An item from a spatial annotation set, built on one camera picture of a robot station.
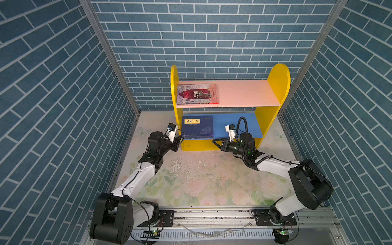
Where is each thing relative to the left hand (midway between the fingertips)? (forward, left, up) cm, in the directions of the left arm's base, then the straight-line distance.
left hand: (178, 134), depth 84 cm
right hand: (-4, -18, 0) cm, 19 cm away
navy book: (+6, -11, 0) cm, 12 cm away
